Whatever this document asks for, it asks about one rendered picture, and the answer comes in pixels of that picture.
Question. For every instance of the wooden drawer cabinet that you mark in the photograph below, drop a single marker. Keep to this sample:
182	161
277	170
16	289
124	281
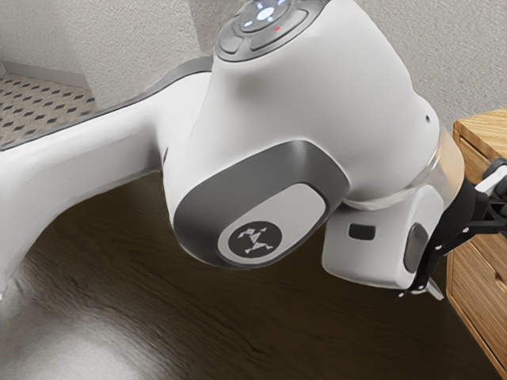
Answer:
475	301

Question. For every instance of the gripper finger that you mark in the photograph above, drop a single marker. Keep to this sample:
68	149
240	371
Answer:
495	213
429	265

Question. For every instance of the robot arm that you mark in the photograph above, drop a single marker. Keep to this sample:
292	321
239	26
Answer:
277	118

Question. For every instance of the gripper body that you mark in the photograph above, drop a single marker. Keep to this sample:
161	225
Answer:
465	210

